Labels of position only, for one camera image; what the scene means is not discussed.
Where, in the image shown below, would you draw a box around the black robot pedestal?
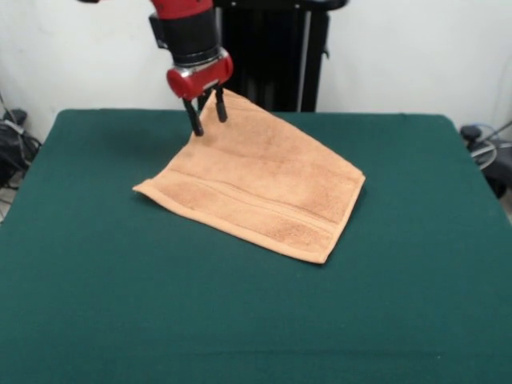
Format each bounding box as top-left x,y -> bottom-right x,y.
211,0 -> 349,113

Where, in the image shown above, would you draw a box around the tan terry towel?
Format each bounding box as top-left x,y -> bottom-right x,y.
131,87 -> 367,266

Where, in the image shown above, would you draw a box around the dark green table cloth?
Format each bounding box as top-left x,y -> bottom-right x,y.
0,108 -> 512,384

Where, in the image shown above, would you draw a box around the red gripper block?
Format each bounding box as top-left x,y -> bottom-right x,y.
166,50 -> 235,138

